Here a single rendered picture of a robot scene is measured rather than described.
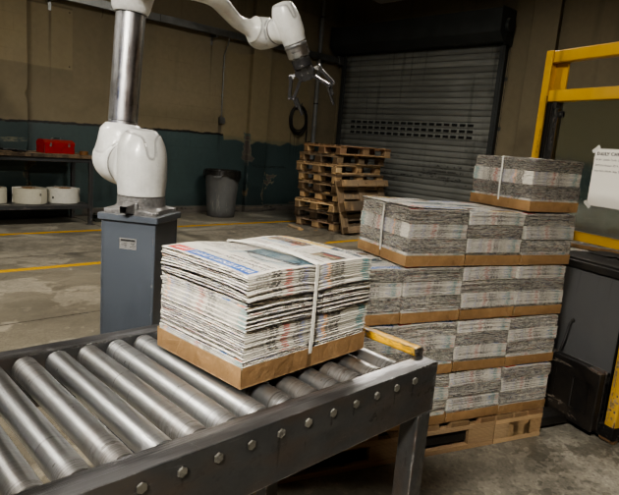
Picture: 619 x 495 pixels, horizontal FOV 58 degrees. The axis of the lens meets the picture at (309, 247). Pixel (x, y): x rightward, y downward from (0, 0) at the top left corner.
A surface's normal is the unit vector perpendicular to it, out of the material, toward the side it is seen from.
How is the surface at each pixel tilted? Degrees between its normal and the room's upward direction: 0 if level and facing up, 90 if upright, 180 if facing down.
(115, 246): 90
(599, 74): 90
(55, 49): 90
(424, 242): 90
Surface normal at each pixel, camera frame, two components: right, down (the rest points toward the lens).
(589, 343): -0.91, 0.00
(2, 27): 0.69, 0.18
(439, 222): 0.41, 0.20
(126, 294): -0.14, 0.17
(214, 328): -0.69, 0.07
